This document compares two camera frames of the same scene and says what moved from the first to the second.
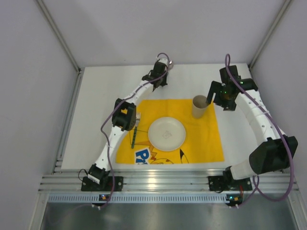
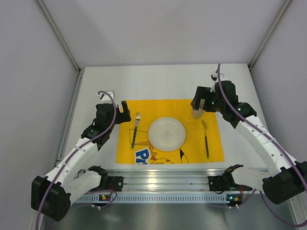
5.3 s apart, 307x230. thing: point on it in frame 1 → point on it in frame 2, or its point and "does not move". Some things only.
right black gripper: x=216 y=90 → x=199 y=98
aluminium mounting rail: x=164 y=180 does not move
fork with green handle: x=138 y=116 does not move
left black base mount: x=88 y=185 does not move
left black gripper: x=158 y=80 → x=123 y=113
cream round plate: x=166 y=134 does not move
